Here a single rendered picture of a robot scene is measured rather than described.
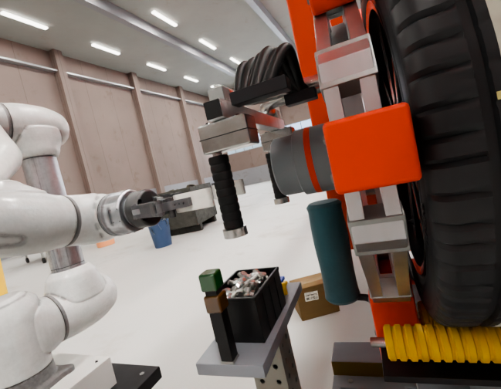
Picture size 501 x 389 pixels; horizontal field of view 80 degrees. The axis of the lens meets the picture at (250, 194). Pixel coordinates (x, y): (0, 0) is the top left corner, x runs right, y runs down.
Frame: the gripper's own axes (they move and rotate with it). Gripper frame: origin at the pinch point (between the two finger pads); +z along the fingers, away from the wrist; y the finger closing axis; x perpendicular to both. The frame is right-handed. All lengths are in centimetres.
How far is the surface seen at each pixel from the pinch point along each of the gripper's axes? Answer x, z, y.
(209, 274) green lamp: -17.1, -11.1, -6.3
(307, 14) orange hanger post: 48, 16, -56
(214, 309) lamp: -25.0, -11.9, -6.0
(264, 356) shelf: -38.0, -4.2, -9.2
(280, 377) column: -56, -9, -26
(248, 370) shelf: -39.3, -7.2, -6.3
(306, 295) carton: -69, -18, -105
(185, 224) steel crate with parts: -64, -295, -412
